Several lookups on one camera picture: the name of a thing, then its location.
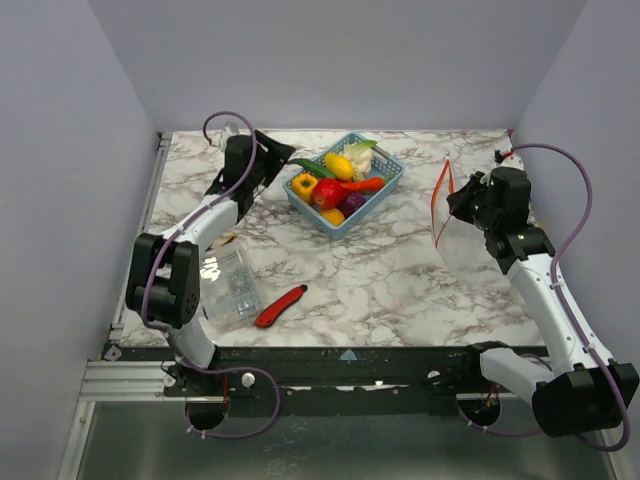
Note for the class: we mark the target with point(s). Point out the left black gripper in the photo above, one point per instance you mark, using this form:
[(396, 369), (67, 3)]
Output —
[(275, 158)]

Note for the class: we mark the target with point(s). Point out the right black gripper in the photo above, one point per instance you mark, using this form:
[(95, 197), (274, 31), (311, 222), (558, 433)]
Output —
[(466, 201)]

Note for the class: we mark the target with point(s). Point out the green cucumber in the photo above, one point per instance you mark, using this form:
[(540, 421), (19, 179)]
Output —
[(314, 168)]

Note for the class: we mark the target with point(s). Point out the clear zip top bag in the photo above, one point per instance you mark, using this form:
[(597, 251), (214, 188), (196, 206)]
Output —
[(459, 244)]

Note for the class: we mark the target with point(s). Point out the red apple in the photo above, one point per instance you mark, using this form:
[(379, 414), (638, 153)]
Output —
[(328, 193)]

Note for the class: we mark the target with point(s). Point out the yellow lemon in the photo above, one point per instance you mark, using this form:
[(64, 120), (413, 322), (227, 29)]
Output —
[(340, 166)]

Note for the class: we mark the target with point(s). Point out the blue plastic basket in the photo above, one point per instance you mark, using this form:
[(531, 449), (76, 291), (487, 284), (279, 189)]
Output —
[(383, 165)]

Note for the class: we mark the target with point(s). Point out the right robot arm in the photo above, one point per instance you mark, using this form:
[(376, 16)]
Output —
[(585, 389)]

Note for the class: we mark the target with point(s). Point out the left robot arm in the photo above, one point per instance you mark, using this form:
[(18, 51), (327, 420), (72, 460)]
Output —
[(163, 285)]

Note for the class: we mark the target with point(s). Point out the yellow bell pepper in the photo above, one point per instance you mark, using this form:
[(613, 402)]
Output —
[(303, 186)]

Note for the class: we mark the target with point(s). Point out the yellow orange potato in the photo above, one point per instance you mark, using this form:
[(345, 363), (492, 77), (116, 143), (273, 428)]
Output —
[(334, 216)]

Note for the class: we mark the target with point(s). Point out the white cauliflower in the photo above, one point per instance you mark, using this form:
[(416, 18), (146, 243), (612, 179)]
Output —
[(360, 155)]

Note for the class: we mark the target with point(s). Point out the purple cabbage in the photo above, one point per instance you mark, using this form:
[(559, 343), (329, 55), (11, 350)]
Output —
[(351, 203)]

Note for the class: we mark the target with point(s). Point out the red chili pepper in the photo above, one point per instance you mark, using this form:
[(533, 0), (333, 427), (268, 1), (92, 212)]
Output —
[(373, 184)]

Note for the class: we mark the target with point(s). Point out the clear plastic screw box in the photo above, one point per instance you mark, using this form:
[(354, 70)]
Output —
[(228, 290)]

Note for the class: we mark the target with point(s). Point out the red utility knife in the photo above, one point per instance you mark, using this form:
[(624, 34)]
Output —
[(270, 314)]

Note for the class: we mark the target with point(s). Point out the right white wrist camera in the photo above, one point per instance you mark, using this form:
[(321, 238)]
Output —
[(508, 158)]

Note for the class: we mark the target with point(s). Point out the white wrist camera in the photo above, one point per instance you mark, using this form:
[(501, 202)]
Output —
[(230, 129), (508, 158)]

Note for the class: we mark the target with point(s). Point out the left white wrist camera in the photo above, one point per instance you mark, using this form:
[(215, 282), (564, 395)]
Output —
[(230, 129)]

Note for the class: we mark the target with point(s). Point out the yellow handled pliers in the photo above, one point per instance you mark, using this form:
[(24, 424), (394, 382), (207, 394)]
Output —
[(224, 241)]

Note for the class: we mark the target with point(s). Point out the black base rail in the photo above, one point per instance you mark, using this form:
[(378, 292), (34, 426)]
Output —
[(311, 381)]

